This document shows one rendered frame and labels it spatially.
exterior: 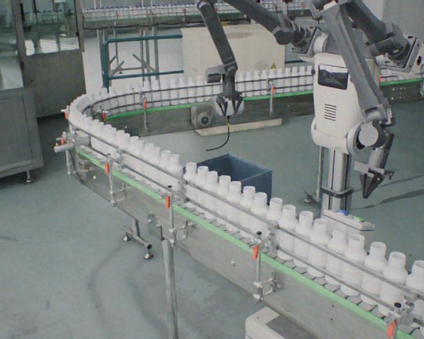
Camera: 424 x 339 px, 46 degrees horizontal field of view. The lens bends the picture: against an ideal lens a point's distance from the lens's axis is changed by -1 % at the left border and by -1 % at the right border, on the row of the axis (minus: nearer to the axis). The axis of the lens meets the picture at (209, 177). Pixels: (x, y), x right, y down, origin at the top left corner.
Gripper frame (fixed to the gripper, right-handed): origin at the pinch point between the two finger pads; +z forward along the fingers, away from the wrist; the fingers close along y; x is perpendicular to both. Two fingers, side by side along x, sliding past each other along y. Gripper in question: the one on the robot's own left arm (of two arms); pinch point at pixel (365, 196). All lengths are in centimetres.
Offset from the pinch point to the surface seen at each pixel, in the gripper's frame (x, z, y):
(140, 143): -19, 9, -93
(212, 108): 80, -10, -169
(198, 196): -16, 18, -53
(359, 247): -18.1, 10.8, 12.9
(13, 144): 32, 67, -365
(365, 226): -1.3, 8.2, 3.7
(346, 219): -3.6, 8.2, -1.8
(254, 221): -17.7, 17.1, -23.8
